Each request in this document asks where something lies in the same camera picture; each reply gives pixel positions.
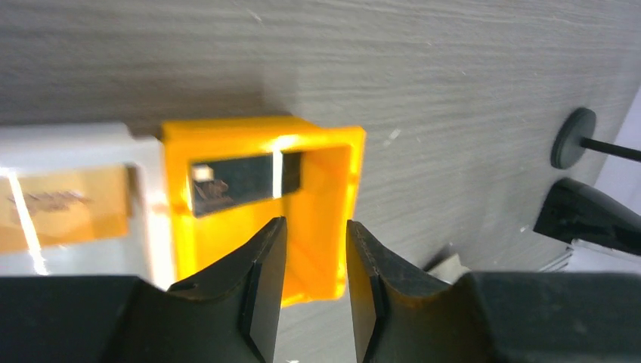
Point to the red microphone on black stand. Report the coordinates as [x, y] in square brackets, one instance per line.
[576, 136]

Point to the white plastic bin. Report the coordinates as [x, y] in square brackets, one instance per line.
[147, 249]

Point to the tan card in white bin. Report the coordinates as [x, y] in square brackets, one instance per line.
[68, 207]

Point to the black stand with clear plate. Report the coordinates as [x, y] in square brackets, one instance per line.
[573, 210]

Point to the blue grey card holder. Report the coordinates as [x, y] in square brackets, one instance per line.
[446, 268]

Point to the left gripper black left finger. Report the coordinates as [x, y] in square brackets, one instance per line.
[227, 312]

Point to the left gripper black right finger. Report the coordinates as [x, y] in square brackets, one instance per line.
[402, 314]

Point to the orange plastic bin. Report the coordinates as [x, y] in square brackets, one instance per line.
[316, 214]

